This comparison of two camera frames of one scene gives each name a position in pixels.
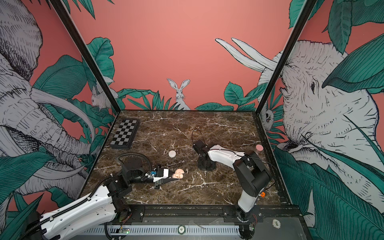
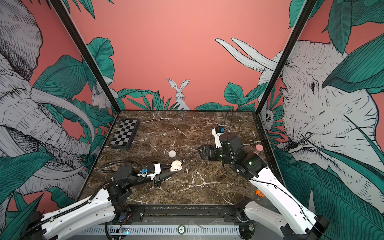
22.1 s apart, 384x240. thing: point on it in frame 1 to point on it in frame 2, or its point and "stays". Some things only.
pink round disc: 178,174 to 176,165
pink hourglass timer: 259,147 stays
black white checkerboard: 125,134 stays
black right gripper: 200,166 to 208,148
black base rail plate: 278,220 stays
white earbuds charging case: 172,153 stays
